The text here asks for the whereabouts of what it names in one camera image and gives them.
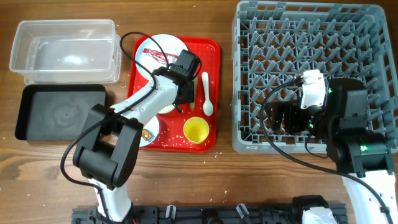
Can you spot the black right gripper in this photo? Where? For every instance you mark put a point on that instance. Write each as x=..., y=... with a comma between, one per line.
x=293, y=109

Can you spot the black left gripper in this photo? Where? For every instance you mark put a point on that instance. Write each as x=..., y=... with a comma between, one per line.
x=189, y=96

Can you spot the yellow cup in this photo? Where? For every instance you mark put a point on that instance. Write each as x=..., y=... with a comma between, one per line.
x=196, y=130

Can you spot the light blue bowl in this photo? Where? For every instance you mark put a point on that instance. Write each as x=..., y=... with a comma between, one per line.
x=153, y=126

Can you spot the red sauce packet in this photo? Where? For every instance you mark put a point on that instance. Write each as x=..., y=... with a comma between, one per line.
x=160, y=57

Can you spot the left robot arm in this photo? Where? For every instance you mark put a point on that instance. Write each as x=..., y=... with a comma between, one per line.
x=106, y=150

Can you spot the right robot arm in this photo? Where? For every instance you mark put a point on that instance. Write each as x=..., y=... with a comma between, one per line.
x=335, y=112

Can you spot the grey dishwasher rack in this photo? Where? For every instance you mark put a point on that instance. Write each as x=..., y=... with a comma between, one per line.
x=273, y=41

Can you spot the brown carrot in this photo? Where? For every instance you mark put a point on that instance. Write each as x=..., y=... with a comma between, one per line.
x=193, y=99

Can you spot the white plastic spoon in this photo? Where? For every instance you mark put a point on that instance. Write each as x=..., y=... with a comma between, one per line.
x=207, y=106

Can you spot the red plastic tray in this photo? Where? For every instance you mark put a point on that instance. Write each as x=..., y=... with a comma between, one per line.
x=171, y=136

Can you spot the light blue plate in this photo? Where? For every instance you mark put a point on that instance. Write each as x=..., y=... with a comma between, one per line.
x=169, y=44

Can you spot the brown food scrap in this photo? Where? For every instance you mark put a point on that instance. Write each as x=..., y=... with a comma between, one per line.
x=146, y=135

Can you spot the clear plastic bin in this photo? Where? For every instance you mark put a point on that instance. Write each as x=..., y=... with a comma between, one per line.
x=66, y=51

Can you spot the black tray bin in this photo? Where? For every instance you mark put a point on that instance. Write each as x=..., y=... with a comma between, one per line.
x=56, y=112

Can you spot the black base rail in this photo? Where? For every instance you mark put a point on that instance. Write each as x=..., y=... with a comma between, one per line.
x=310, y=205

